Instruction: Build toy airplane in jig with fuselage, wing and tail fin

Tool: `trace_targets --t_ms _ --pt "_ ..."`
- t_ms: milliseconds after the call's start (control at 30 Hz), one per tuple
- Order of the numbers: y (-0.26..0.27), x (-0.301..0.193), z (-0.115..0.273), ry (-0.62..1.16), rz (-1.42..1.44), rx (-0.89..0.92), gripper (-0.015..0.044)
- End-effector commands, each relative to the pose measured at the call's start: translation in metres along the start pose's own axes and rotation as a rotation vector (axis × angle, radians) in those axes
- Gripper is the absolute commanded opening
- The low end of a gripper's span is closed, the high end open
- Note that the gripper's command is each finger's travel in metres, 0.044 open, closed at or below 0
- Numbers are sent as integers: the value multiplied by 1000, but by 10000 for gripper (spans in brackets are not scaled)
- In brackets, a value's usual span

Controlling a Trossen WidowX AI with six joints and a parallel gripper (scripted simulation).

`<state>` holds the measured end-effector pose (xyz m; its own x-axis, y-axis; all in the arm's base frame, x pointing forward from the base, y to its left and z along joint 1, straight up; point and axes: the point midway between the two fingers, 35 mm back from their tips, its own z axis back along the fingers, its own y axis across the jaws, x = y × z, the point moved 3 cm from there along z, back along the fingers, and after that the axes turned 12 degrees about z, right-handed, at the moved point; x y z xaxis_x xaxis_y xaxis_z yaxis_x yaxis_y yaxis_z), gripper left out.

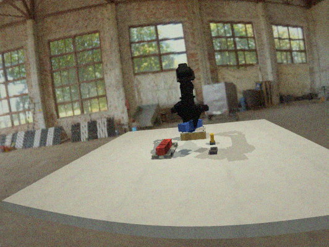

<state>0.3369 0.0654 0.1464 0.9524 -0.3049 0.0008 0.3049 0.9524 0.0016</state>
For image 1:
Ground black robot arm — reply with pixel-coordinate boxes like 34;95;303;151
174;63;195;121

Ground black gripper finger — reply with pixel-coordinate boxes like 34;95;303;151
177;112;189;122
191;112;202;128

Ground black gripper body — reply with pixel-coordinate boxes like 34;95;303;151
171;94;209;114

